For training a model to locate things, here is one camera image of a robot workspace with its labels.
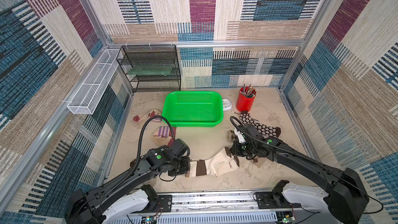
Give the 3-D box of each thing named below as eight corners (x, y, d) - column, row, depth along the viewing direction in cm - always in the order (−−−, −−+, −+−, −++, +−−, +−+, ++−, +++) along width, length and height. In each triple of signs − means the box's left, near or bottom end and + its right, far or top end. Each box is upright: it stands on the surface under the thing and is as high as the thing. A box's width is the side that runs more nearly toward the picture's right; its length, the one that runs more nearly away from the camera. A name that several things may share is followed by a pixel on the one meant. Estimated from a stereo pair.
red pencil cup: (237, 111, 108) (241, 97, 97) (234, 99, 116) (238, 84, 104) (253, 111, 108) (259, 97, 97) (250, 99, 115) (255, 84, 104)
